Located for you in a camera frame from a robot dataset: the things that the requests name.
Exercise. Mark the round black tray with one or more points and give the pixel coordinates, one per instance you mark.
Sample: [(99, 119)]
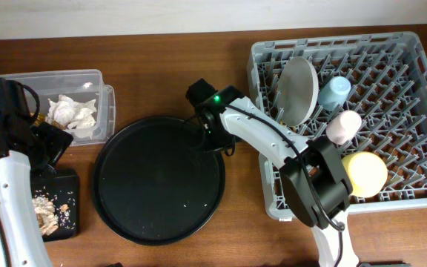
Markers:
[(152, 186)]

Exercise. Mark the black rectangular bin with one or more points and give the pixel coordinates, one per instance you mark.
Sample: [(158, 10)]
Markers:
[(66, 180)]

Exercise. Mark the yellow-green bowl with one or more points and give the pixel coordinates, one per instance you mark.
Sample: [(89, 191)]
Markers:
[(367, 173)]

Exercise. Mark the white napkin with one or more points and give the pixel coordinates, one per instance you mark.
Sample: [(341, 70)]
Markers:
[(68, 114)]

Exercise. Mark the clear plastic bin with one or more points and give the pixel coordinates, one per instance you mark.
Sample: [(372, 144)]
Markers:
[(81, 86)]

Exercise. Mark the gold foil wrapper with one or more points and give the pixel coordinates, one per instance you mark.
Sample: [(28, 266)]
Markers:
[(43, 118)]

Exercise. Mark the grey plate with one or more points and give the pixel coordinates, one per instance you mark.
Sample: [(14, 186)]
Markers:
[(297, 91)]

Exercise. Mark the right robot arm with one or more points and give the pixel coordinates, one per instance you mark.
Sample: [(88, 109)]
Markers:
[(314, 182)]

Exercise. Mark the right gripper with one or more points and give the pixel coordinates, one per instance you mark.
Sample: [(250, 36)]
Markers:
[(210, 144)]

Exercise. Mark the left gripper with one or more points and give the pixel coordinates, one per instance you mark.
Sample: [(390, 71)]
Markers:
[(56, 139)]

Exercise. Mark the grey dishwasher rack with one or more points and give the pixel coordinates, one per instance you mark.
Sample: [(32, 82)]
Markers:
[(388, 76)]

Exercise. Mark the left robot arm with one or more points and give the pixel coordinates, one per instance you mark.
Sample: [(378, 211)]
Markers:
[(26, 149)]

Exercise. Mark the pink cup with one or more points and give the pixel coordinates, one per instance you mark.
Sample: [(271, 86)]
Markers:
[(343, 127)]

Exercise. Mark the blue cup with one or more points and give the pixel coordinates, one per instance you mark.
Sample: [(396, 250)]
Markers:
[(334, 93)]

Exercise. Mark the food scraps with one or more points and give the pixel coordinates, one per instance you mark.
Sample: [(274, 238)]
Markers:
[(56, 213)]

